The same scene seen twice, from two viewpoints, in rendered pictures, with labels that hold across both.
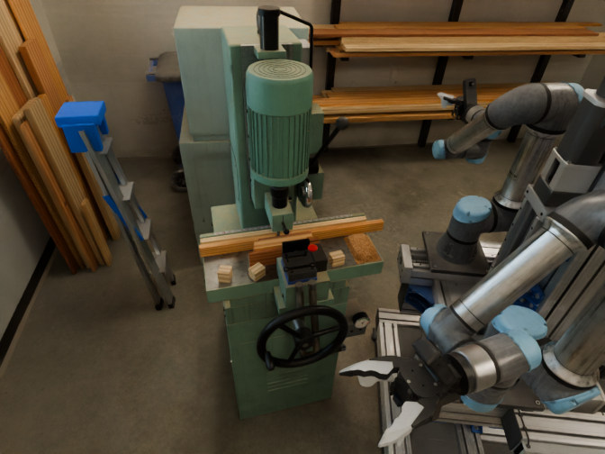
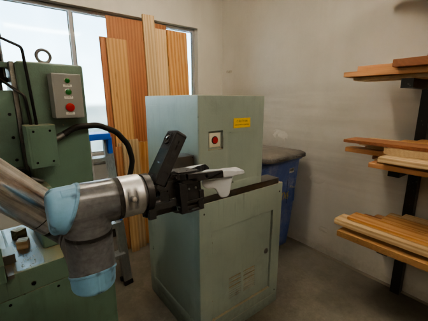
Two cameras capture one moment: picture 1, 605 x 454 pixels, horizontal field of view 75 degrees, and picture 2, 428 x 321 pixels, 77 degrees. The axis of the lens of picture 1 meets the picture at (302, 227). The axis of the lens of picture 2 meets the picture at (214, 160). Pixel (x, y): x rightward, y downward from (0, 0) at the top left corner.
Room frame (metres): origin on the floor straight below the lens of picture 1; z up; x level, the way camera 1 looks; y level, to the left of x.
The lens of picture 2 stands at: (1.42, -1.15, 1.39)
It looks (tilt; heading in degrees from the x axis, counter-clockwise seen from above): 13 degrees down; 64
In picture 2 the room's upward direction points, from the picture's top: straight up
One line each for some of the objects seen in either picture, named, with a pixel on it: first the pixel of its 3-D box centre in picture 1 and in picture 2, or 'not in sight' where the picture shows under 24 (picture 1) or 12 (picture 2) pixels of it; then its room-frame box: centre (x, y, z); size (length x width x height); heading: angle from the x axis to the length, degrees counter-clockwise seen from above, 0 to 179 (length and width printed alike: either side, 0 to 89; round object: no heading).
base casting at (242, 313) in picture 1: (273, 250); (23, 253); (1.15, 0.11, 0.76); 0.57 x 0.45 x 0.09; 17
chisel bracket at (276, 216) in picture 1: (278, 212); not in sight; (1.05, 0.08, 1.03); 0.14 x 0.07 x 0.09; 17
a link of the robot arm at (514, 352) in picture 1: (503, 356); not in sight; (0.41, -0.38, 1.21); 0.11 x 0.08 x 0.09; 113
